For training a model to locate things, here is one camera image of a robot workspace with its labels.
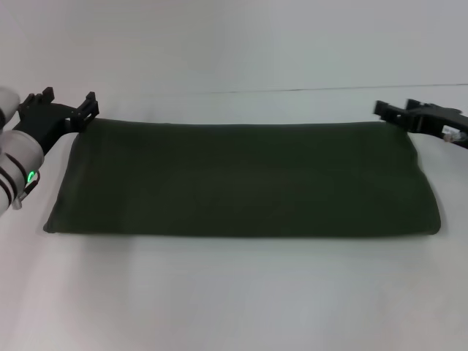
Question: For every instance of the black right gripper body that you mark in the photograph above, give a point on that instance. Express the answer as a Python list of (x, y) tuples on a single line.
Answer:
[(442, 122)]

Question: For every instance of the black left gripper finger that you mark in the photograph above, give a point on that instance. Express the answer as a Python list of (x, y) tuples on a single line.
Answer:
[(48, 96), (86, 111)]

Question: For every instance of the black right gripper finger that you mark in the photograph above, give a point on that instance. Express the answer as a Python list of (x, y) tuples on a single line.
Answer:
[(391, 111), (415, 103)]

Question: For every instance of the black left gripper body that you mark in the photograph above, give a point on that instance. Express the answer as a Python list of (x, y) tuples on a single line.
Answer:
[(44, 120)]

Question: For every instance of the dark green FREE! t-shirt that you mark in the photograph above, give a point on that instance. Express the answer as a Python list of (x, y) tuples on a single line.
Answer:
[(241, 179)]

